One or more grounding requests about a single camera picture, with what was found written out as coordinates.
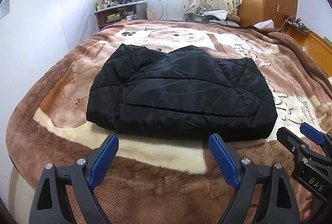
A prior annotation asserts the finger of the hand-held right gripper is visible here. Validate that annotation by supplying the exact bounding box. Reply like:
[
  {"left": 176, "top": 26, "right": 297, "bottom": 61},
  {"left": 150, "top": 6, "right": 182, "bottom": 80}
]
[
  {"left": 276, "top": 127, "right": 308, "bottom": 156},
  {"left": 299, "top": 122, "right": 332, "bottom": 155}
]

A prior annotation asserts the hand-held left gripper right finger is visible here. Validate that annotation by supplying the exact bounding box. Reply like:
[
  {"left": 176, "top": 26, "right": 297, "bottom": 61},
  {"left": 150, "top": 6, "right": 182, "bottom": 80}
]
[{"left": 209, "top": 133, "right": 297, "bottom": 224}]

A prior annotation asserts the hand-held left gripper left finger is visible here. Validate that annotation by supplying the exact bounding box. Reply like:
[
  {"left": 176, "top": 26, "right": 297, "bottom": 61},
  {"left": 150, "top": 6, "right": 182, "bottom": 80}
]
[{"left": 28, "top": 133, "right": 120, "bottom": 224}]

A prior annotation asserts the black puffer jacket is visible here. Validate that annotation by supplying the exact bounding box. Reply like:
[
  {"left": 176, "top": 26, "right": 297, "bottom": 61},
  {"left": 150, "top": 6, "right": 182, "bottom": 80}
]
[{"left": 86, "top": 44, "right": 278, "bottom": 142}]

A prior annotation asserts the person's right hand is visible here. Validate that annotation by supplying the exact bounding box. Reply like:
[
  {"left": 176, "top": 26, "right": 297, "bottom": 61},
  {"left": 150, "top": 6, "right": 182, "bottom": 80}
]
[{"left": 299, "top": 191, "right": 315, "bottom": 223}]

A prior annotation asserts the brown printed plush blanket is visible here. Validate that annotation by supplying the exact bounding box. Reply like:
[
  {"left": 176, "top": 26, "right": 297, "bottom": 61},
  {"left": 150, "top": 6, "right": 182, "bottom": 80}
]
[{"left": 6, "top": 19, "right": 332, "bottom": 224}]

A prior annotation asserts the wooden headboard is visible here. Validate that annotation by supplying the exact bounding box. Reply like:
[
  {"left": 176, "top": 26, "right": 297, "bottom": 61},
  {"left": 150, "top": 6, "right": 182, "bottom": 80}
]
[{"left": 281, "top": 15, "right": 332, "bottom": 76}]

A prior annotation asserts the white bed base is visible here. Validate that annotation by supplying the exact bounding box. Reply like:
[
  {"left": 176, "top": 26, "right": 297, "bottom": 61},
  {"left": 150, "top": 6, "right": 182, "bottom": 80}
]
[{"left": 9, "top": 167, "right": 34, "bottom": 224}]

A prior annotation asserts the black power strip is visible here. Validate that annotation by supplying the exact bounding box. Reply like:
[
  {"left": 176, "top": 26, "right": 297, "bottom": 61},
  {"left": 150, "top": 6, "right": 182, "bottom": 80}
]
[{"left": 283, "top": 14, "right": 310, "bottom": 31}]

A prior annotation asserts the pink cloth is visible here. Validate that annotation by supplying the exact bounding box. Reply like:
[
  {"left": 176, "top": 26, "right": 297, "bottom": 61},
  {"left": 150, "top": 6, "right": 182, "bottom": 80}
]
[{"left": 253, "top": 20, "right": 275, "bottom": 29}]

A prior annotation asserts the white folded cloth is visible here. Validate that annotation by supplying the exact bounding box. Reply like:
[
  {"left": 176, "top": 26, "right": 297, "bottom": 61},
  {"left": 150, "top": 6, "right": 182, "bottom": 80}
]
[{"left": 204, "top": 9, "right": 229, "bottom": 19}]

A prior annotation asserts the grey storage crate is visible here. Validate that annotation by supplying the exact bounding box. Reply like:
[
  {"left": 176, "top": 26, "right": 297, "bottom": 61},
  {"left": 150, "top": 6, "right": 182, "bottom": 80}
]
[{"left": 184, "top": 12, "right": 209, "bottom": 23}]

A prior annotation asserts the grey shelf desk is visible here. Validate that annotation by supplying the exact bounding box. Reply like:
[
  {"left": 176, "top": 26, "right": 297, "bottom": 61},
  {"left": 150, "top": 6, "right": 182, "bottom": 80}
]
[{"left": 94, "top": 1, "right": 148, "bottom": 31}]

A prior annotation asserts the yellow cable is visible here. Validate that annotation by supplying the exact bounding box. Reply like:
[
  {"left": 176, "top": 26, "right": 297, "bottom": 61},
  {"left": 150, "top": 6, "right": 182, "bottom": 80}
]
[{"left": 281, "top": 16, "right": 296, "bottom": 30}]

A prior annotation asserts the black hanging cable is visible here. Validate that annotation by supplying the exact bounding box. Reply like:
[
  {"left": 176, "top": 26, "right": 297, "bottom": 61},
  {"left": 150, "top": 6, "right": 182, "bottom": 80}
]
[{"left": 158, "top": 0, "right": 166, "bottom": 19}]

